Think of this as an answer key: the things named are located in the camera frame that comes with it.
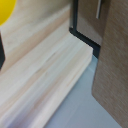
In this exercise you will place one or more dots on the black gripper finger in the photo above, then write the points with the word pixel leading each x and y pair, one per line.
pixel 1 53

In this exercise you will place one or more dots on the yellow plastic bowl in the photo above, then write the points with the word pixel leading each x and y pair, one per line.
pixel 6 10

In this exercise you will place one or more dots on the brown drawer cabinet frame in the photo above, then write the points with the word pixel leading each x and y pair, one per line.
pixel 83 36

